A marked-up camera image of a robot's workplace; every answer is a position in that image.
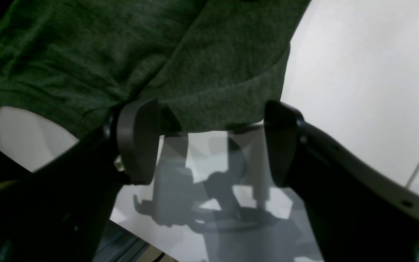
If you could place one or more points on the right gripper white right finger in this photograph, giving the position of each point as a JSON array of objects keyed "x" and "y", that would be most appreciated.
[{"x": 356, "y": 214}]

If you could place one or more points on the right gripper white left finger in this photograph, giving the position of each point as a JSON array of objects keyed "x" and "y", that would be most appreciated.
[{"x": 59, "y": 212}]

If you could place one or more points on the dark green t-shirt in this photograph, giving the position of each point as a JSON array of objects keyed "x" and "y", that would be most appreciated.
[{"x": 212, "y": 64}]

